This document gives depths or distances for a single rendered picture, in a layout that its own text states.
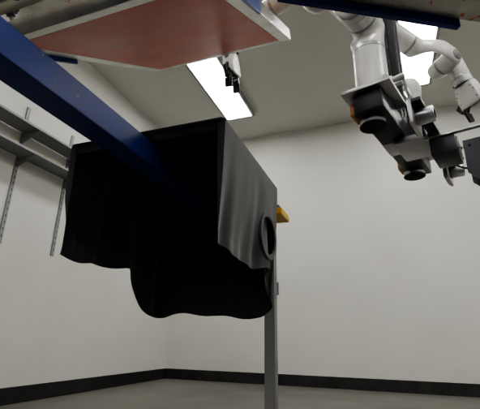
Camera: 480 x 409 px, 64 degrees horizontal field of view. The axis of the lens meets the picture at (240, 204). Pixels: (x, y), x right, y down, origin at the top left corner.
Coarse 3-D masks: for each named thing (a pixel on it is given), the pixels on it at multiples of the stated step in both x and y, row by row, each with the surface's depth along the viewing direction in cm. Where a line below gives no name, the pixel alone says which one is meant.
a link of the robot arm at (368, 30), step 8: (368, 16) 114; (352, 24) 116; (360, 24) 116; (368, 24) 116; (376, 24) 118; (352, 32) 120; (360, 32) 119; (368, 32) 118; (376, 32) 116; (360, 40) 116; (368, 40) 114; (376, 40) 114
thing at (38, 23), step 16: (80, 0) 82; (96, 0) 81; (112, 0) 80; (128, 0) 79; (144, 0) 80; (240, 0) 90; (32, 16) 86; (48, 16) 85; (64, 16) 84; (80, 16) 83; (96, 16) 85; (256, 16) 106; (272, 16) 119; (32, 32) 88; (48, 32) 90; (272, 32) 129; (288, 32) 142; (112, 64) 135; (128, 64) 140
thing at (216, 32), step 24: (168, 0) 82; (192, 0) 85; (216, 0) 88; (144, 24) 96; (168, 24) 100; (192, 24) 104; (216, 24) 108; (240, 24) 112; (216, 48) 138; (240, 48) 145
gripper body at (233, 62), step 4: (224, 56) 164; (228, 56) 163; (232, 56) 163; (236, 56) 167; (224, 60) 164; (228, 60) 163; (232, 60) 163; (236, 60) 167; (232, 64) 163; (236, 64) 166; (228, 68) 165; (232, 68) 162; (236, 68) 166; (224, 72) 165; (232, 72) 166; (236, 72) 165; (240, 72) 171; (232, 76) 170; (240, 76) 170
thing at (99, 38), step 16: (64, 32) 92; (80, 32) 94; (96, 32) 96; (112, 32) 98; (128, 32) 101; (144, 32) 103; (48, 48) 102; (64, 48) 105; (80, 48) 108; (96, 48) 110; (112, 48) 113; (128, 48) 117; (144, 48) 120; (160, 48) 123; (176, 48) 127; (192, 48) 131; (144, 64) 145; (160, 64) 150; (176, 64) 155
